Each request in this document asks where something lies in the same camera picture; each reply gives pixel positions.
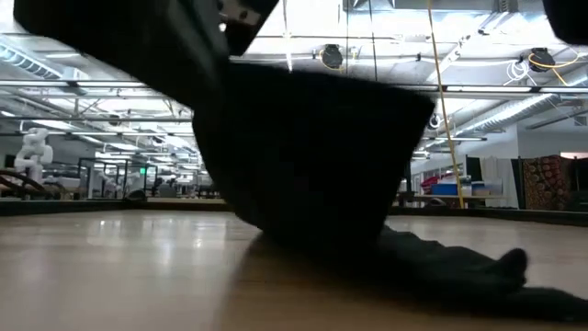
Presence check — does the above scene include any white plastic container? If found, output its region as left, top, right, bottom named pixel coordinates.
left=458, top=176, right=489, bottom=198

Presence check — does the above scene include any red patterned rug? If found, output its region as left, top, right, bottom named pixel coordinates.
left=522, top=154, right=576, bottom=212

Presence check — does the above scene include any blue plastic bin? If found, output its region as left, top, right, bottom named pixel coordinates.
left=430, top=183, right=459, bottom=197

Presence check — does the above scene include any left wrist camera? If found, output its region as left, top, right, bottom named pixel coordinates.
left=218, top=0, right=280, bottom=57

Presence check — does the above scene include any black cloth napkin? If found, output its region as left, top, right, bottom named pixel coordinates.
left=191, top=62, right=588, bottom=324

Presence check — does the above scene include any yellow hanging cable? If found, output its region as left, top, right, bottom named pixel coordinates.
left=425, top=0, right=466, bottom=210

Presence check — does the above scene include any silver ventilation duct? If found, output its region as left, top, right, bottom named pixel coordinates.
left=457, top=75, right=588, bottom=135
left=4, top=48, right=63, bottom=82

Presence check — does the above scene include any long horizontal light strip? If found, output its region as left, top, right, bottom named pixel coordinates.
left=0, top=79, right=588, bottom=101

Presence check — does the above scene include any black hanging cable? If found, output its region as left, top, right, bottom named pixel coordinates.
left=368, top=0, right=377, bottom=82

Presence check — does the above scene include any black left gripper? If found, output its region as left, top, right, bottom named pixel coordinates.
left=13, top=0, right=231, bottom=109

